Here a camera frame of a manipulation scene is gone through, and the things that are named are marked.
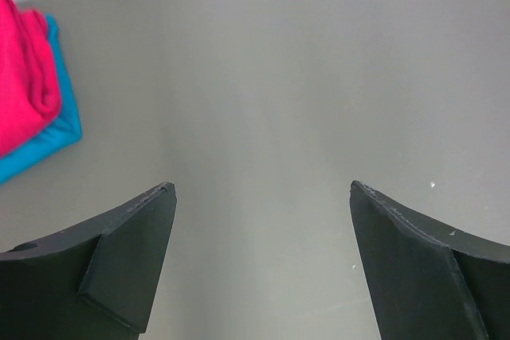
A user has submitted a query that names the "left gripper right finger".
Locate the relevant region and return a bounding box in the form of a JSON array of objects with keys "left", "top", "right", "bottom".
[{"left": 350, "top": 181, "right": 509, "bottom": 339}]

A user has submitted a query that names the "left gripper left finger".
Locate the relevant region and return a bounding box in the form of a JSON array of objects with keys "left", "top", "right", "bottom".
[{"left": 1, "top": 182, "right": 175, "bottom": 339}]

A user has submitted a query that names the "folded teal t shirt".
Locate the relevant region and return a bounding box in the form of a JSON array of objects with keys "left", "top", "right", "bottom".
[{"left": 1, "top": 14, "right": 82, "bottom": 183}]

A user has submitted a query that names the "folded pink t shirt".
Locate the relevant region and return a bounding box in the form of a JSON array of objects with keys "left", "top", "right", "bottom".
[{"left": 1, "top": 0, "right": 61, "bottom": 155}]

